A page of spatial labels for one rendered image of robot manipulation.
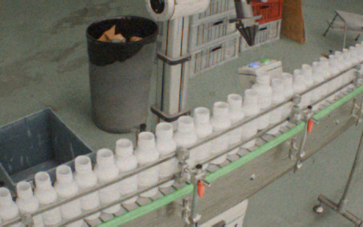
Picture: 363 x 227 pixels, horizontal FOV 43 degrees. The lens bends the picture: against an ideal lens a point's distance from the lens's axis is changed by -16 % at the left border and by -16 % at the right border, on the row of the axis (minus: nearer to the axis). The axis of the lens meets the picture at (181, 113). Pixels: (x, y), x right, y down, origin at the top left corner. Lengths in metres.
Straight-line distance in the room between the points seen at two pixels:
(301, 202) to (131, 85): 1.22
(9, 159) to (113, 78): 1.45
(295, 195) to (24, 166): 1.68
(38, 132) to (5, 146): 0.15
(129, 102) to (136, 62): 0.27
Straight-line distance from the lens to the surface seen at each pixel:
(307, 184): 3.05
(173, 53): 2.08
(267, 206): 2.84
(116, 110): 3.19
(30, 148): 1.79
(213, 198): 1.45
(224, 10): 3.99
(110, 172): 1.17
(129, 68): 3.04
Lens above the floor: 1.85
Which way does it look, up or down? 32 degrees down
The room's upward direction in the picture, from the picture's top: 4 degrees clockwise
